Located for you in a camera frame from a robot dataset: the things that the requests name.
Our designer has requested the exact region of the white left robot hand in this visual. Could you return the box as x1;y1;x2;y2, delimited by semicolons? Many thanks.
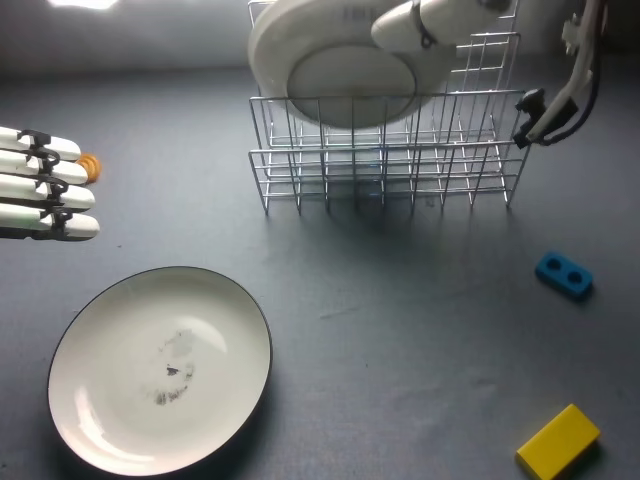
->
0;125;101;242

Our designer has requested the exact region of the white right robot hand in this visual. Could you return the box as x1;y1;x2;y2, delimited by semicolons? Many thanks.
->
370;0;516;51

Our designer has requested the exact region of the white plate with black rim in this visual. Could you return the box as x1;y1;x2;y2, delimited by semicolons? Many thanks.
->
47;266;274;477
247;0;459;129

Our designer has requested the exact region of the orange swirl cookie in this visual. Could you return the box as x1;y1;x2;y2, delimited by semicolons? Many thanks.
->
78;153;103;182

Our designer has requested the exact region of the blue block with two holes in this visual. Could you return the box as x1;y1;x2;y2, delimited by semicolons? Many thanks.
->
534;250;595;303

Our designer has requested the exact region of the yellow rectangular block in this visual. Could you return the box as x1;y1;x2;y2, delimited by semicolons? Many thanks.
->
514;403;602;480

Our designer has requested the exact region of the right robot arm with wires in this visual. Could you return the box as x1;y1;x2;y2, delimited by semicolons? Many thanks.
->
513;0;609;150

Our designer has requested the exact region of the silver wire dish rack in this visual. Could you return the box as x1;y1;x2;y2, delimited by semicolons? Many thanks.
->
247;0;535;215

